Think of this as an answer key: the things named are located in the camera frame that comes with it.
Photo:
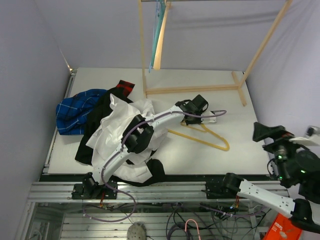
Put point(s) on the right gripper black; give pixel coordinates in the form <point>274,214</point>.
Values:
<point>261,131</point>

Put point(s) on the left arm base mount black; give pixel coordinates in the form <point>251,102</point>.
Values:
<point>96,192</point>

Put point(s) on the blue plaid shirt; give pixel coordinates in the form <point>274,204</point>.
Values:
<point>71,113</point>

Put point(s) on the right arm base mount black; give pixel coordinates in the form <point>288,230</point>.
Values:
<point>218,190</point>

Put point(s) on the teal plastic hanger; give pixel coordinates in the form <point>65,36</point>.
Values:
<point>160,8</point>

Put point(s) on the light wooden hanger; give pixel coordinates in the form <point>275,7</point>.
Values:
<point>159,49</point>

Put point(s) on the yellow plastic hanger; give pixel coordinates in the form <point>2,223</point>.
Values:
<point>203,135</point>

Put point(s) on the grey perforated shoe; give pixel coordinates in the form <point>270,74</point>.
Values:
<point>137,231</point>

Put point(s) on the white shirt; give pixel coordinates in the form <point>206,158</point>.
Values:
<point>140,169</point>

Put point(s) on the red black plaid garment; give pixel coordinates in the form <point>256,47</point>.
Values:
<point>126,87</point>

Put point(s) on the aluminium frame rail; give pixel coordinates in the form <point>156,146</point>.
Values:
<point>61,192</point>

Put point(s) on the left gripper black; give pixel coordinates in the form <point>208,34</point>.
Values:
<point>199,121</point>

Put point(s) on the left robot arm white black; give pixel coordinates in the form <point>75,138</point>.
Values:
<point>138,135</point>

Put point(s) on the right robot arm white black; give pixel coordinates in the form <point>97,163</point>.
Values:
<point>296,165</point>

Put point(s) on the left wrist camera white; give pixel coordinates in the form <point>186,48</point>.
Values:
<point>209,118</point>

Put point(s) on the orange box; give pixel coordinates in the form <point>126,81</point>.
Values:
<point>282,229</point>

